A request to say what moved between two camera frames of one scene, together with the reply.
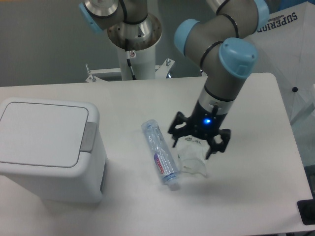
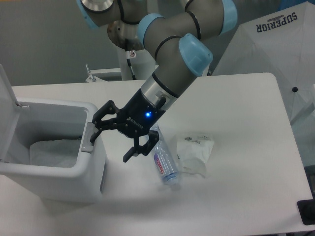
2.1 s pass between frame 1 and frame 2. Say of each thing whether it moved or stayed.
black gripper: moved
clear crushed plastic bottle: stayed
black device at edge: stayed
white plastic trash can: stayed
